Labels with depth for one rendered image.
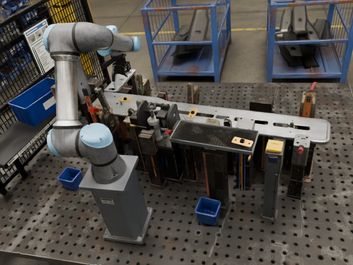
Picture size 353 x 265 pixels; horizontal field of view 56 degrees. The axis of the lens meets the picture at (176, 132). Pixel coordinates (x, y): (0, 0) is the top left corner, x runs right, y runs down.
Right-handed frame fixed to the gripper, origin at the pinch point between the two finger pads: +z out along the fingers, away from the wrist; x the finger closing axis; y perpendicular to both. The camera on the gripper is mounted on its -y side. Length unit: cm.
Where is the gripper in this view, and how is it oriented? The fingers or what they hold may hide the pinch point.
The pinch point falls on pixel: (121, 83)
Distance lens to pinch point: 202.8
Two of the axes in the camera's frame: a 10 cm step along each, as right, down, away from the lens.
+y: 9.2, 1.5, -3.5
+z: 1.1, 7.6, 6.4
